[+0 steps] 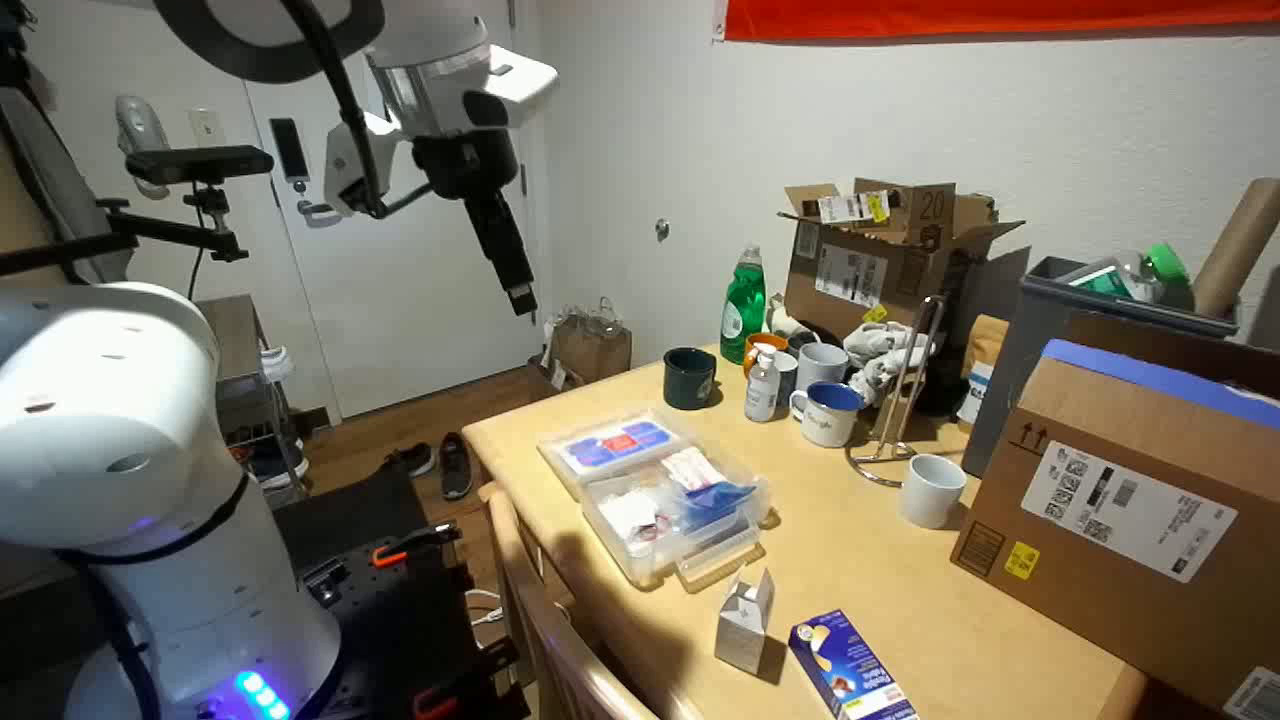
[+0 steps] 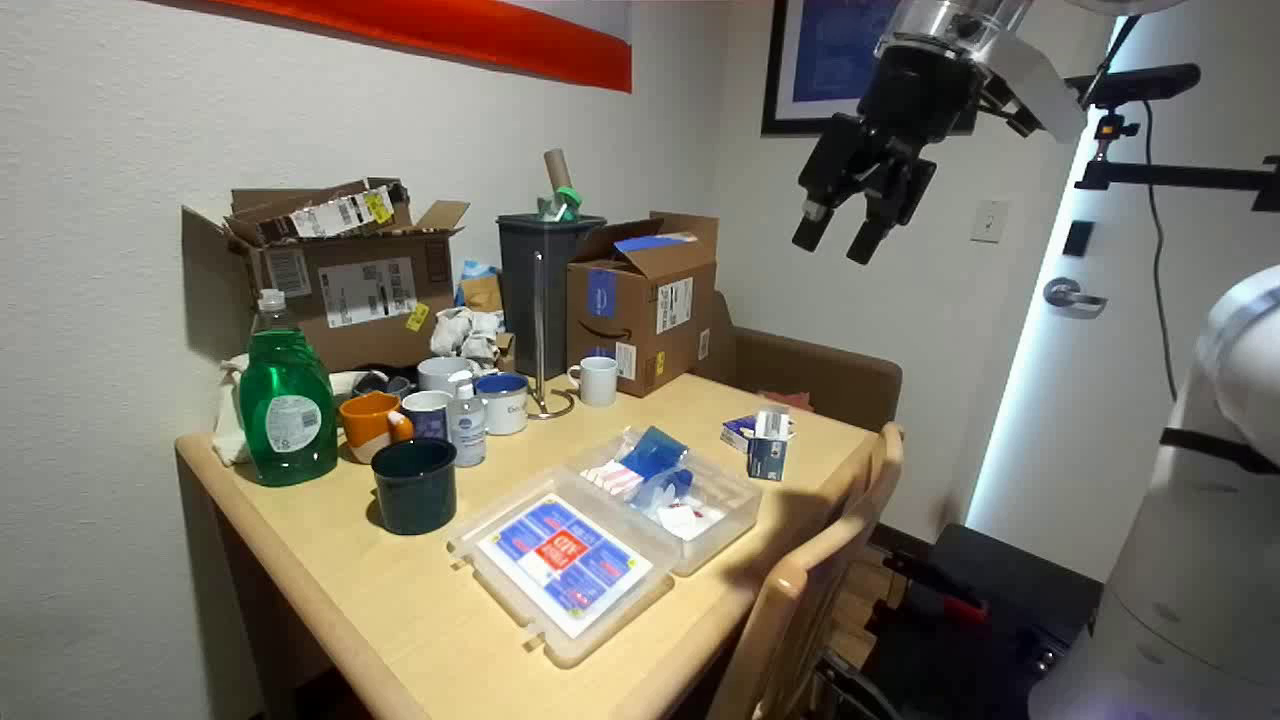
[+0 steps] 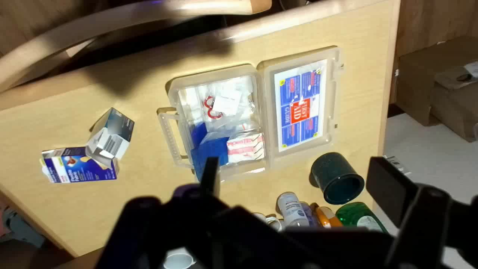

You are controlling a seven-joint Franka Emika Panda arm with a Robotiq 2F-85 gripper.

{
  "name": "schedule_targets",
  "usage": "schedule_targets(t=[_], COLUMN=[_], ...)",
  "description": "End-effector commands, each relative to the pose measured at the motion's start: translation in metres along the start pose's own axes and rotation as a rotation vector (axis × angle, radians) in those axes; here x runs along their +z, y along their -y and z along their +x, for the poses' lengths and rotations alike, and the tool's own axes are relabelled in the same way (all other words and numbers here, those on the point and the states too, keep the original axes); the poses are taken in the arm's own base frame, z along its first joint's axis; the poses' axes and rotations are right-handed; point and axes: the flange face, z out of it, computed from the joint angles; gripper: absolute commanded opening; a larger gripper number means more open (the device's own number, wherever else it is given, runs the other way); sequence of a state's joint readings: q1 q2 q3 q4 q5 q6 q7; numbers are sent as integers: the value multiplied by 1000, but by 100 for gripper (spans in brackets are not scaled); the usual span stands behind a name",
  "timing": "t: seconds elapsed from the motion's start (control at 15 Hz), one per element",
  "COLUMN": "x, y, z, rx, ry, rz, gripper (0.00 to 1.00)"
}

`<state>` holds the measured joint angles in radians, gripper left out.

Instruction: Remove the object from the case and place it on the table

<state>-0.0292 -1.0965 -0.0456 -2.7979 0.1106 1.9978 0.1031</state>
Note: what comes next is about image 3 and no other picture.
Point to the small clear sanitizer bottle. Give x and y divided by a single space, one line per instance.
292 210

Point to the clear plastic first aid case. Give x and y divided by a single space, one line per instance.
269 69

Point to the blue packet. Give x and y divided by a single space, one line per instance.
199 144

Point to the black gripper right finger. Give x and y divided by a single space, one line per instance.
393 189

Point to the blue white medicine box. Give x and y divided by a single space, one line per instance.
75 168

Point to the plain brown cardboard box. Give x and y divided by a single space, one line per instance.
416 80
456 106

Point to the green dish soap bottle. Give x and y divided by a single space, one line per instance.
353 214

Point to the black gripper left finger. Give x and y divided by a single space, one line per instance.
209 177

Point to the dark green mug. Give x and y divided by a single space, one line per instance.
333 174

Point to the red white bandage pack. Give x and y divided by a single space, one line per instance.
247 148

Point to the plain white mug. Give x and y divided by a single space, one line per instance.
178 259

